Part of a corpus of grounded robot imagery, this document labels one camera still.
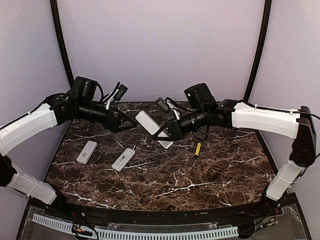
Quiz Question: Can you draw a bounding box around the white button remote control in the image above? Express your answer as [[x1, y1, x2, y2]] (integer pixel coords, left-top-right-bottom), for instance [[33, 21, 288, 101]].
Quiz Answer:
[[135, 110, 173, 149]]

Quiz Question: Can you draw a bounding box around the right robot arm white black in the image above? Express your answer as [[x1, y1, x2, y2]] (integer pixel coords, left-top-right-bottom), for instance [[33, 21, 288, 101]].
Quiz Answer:
[[152, 83, 319, 217]]

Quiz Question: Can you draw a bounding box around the plain white slim remote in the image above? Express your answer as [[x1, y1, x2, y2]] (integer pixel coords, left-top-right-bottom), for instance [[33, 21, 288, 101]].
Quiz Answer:
[[76, 141, 98, 165]]

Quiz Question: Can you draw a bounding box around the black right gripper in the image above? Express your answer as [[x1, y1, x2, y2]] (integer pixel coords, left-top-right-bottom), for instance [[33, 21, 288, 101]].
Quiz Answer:
[[152, 106, 208, 141]]

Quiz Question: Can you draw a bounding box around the black frame post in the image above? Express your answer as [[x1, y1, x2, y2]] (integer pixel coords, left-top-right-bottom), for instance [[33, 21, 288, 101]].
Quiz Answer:
[[243, 0, 272, 101], [49, 0, 75, 87]]

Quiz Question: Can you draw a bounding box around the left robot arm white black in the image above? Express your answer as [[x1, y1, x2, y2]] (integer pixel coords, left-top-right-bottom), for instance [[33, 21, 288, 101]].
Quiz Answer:
[[0, 76, 137, 218]]

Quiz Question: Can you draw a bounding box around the left black frame post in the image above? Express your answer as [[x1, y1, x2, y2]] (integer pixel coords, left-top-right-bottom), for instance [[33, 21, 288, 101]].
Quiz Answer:
[[49, 0, 75, 87]]

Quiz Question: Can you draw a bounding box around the yellow handled screwdriver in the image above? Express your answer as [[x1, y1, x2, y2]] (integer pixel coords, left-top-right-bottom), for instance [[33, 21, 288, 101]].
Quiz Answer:
[[192, 142, 202, 168]]

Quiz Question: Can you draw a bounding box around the white remote with barcode label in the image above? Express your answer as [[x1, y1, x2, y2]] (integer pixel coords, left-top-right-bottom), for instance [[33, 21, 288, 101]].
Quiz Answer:
[[111, 148, 136, 172]]

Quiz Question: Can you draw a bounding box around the white slotted cable duct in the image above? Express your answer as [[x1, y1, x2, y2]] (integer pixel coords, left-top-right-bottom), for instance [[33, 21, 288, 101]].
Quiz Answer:
[[31, 213, 240, 240]]

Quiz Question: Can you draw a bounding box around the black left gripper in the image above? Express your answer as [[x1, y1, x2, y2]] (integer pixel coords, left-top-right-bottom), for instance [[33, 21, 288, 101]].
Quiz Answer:
[[77, 99, 138, 133]]

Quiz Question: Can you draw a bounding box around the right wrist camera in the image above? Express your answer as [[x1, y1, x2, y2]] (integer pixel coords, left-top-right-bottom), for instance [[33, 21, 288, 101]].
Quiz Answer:
[[155, 97, 170, 113]]

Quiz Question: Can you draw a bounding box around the right black frame post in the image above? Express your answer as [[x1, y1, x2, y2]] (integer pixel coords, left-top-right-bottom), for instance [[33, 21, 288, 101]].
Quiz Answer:
[[243, 0, 272, 101]]

